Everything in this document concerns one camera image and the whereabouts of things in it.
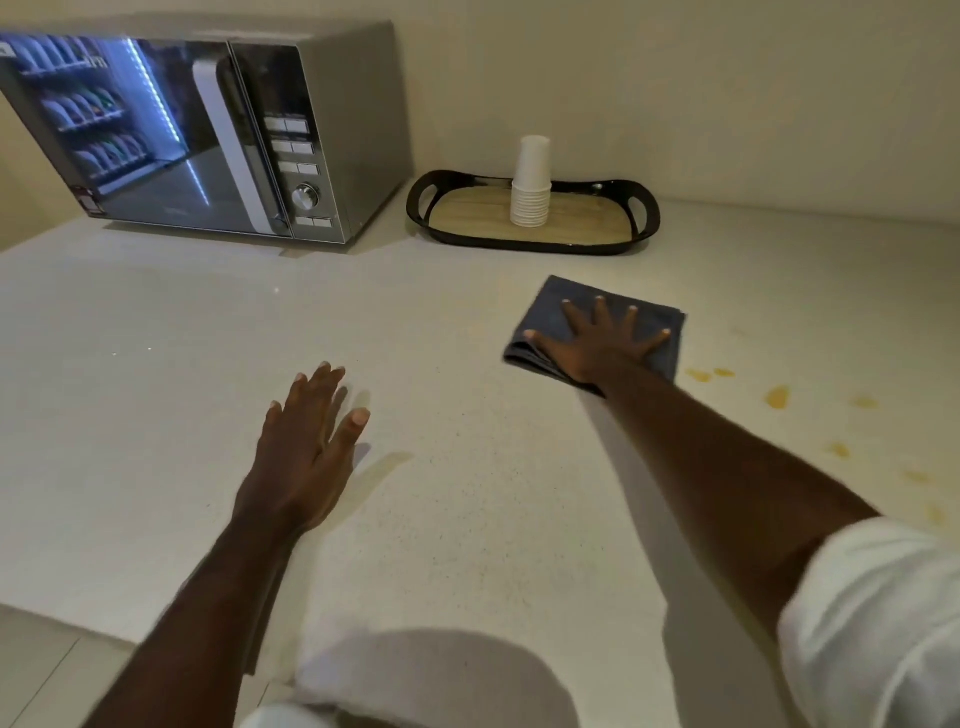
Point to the person's right hand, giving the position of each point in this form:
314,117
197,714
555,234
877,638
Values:
600,356

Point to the person's left hand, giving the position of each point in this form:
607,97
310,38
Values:
296,465

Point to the person's left thumb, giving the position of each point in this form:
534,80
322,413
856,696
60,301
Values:
352,431

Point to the person's left middle finger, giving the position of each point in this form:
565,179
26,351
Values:
316,394

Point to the person's right thumb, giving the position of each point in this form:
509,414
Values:
543,342

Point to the person's right little finger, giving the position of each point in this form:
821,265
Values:
652,342

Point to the person's right middle finger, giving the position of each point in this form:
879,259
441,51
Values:
601,313

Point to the person's left little finger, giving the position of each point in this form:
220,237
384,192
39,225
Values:
273,421

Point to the dark blue cleaning cloth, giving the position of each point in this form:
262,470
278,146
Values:
544,319

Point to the person's right forearm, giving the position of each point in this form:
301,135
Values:
720,480

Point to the person's left forearm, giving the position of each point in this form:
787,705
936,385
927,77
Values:
202,622

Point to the yellow liquid spill spots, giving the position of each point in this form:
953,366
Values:
778,397

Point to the stack of white paper cups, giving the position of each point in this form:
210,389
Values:
532,187

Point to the black tray with wooden base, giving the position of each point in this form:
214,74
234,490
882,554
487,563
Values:
480,210

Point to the silver microwave oven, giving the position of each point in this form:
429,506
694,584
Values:
172,142

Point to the white shirt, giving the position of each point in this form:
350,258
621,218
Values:
877,622

